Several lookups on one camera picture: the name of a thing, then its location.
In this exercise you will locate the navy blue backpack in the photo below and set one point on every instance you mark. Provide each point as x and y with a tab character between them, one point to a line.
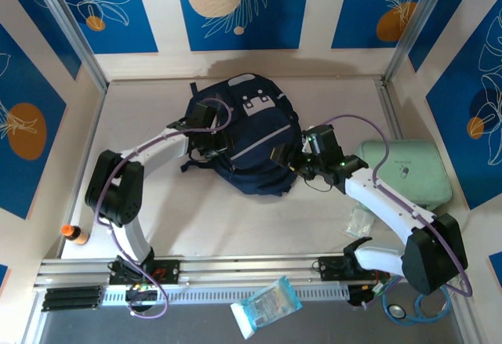
255	132

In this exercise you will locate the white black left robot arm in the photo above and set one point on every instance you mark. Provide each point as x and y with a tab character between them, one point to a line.
157	150

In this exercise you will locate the mint green zip case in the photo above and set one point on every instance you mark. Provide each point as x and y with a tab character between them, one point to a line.
423	179

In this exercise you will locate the small clear plastic bag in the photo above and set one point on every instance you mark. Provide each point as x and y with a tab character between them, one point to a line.
361	222

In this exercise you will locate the black connector box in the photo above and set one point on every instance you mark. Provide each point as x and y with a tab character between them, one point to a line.
357	297
147	297

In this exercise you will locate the blue wet wipes packet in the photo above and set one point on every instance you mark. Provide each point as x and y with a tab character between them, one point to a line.
266	305

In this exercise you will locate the blue stethoscope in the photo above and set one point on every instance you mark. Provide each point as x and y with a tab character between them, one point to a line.
396	312

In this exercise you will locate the small bottle with orange cap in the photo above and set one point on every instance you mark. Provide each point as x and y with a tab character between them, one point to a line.
76	236

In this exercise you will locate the black aluminium profile block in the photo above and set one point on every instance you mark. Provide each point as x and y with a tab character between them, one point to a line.
72	299

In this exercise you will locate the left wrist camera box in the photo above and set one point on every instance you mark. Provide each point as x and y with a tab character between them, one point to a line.
202	113

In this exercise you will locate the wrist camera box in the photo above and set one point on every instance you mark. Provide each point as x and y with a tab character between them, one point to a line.
326	142
202	113

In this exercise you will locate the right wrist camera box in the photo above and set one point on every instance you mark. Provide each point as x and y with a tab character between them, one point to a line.
326	142

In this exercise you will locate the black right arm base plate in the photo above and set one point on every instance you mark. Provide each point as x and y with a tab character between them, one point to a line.
329	267

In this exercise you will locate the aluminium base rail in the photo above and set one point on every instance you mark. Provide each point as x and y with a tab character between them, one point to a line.
255	265

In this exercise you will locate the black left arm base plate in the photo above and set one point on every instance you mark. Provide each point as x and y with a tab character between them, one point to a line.
168	271

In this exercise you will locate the aluminium frame post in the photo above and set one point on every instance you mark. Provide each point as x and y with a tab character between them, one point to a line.
66	19
419	19

